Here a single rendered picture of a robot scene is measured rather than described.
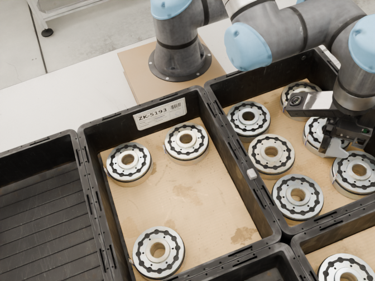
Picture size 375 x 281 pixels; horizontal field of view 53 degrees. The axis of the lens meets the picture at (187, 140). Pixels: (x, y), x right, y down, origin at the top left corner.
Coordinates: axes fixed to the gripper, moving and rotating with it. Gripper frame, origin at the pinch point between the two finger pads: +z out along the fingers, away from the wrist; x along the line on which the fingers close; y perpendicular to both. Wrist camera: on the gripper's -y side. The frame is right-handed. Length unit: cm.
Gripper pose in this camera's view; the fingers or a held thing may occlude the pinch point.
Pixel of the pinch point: (322, 144)
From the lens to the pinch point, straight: 88.4
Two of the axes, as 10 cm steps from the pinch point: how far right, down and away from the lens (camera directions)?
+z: 1.4, 4.7, 8.7
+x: 4.0, -8.3, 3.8
